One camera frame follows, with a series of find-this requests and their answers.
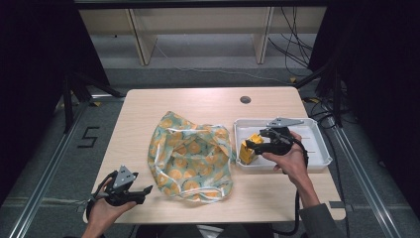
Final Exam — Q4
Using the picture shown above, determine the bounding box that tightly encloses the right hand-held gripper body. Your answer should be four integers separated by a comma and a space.
259, 117, 305, 157

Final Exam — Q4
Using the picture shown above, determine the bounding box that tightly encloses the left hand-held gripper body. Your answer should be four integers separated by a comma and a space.
98, 164, 147, 207

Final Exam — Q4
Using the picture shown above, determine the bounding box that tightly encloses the yellow box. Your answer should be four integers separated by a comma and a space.
239, 133, 265, 166

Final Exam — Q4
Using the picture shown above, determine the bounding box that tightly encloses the white plastic tray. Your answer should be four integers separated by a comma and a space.
233, 117, 333, 173

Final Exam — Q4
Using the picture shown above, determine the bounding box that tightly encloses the person's right hand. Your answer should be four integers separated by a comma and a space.
262, 131, 310, 186

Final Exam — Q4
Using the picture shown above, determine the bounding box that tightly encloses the person's left hand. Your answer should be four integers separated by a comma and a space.
86, 179, 138, 232

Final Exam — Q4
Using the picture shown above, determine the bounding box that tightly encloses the black metal stand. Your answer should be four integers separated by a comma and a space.
293, 58, 345, 129

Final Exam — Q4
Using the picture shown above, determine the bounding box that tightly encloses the black tripod stand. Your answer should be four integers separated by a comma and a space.
61, 71, 126, 134

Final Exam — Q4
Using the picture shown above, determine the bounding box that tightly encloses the dark curtain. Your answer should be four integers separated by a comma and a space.
308, 0, 420, 209
0, 0, 111, 203

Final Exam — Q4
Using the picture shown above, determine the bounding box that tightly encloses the light wooden shelf unit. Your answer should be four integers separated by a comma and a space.
78, 5, 329, 66

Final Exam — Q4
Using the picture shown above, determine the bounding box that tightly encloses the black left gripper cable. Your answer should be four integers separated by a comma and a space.
85, 170, 119, 221

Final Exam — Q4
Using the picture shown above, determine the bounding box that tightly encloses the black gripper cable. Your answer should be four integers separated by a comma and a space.
85, 170, 119, 221
272, 137, 310, 237

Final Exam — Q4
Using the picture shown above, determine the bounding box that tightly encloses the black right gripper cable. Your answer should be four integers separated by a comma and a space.
272, 137, 310, 237

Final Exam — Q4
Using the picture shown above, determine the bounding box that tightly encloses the aluminium floor rail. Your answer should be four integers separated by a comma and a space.
7, 98, 97, 238
325, 124, 403, 238

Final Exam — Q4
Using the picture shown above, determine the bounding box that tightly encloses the white floor cable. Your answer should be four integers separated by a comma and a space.
154, 42, 295, 85

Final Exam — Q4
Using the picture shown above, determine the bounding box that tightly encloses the bunch of black cables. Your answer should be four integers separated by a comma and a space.
266, 5, 315, 77

